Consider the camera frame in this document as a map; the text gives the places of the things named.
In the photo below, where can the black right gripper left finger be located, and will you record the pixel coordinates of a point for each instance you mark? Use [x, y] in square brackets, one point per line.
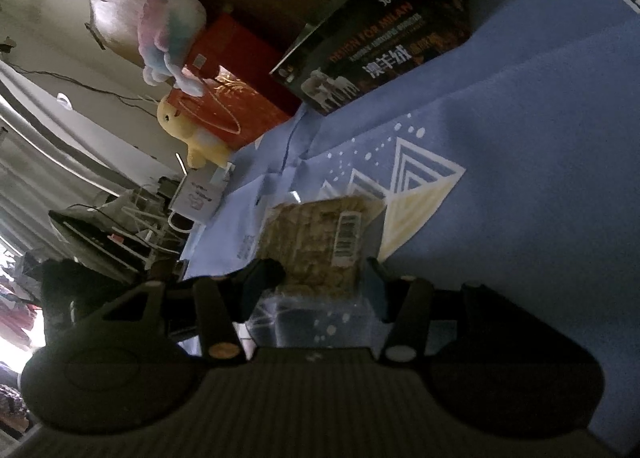
[222, 301]

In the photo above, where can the red gift bag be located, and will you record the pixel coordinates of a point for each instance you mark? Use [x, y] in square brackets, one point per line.
[242, 100]

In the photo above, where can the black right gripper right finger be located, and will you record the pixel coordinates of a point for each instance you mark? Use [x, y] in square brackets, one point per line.
[403, 303]

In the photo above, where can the yellow duck plush toy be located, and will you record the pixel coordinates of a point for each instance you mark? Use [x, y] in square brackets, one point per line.
[202, 146]

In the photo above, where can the clear packet of nut brittle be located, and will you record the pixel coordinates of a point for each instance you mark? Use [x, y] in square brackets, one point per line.
[319, 302]

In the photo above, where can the black storage box with sheep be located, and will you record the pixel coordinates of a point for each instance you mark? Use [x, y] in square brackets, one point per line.
[361, 45]

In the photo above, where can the pastel unicorn plush toy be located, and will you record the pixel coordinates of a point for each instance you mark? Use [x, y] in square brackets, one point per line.
[167, 30]

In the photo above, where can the blue patterned tablecloth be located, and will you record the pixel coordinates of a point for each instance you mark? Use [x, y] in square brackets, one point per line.
[539, 110]

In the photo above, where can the white enamel mug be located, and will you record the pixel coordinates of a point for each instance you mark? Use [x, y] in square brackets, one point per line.
[197, 198]

